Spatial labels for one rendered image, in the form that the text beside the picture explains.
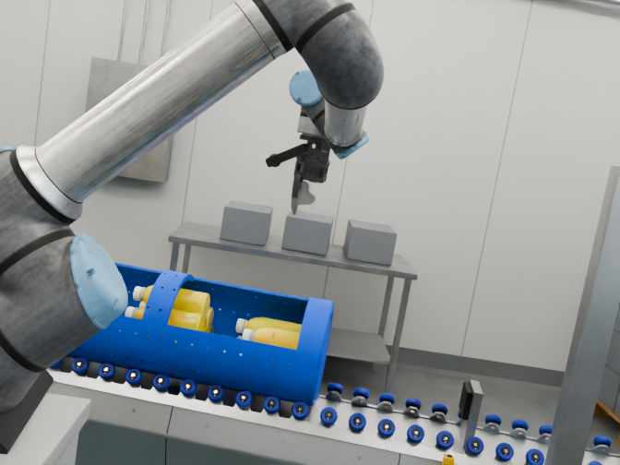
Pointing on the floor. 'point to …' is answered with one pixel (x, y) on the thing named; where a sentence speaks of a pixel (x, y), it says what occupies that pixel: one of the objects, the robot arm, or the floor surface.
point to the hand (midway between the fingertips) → (292, 208)
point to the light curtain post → (590, 336)
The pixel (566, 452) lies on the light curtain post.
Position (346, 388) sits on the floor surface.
